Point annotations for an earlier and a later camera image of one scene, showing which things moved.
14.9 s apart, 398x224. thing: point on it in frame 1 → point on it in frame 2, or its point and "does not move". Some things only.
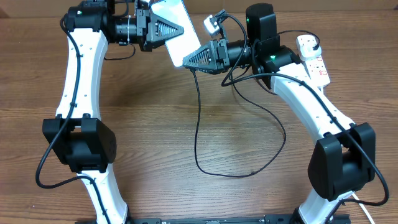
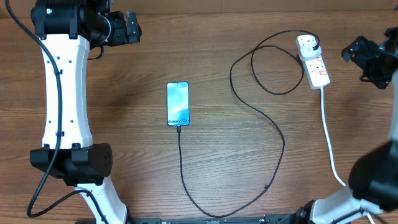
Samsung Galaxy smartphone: [181, 46] → [178, 101]
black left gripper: [144, 20] → [122, 36]
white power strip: [318, 71] does not move
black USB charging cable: [253, 96] → [257, 111]
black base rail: [250, 219] does not move
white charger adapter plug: [305, 45] does not move
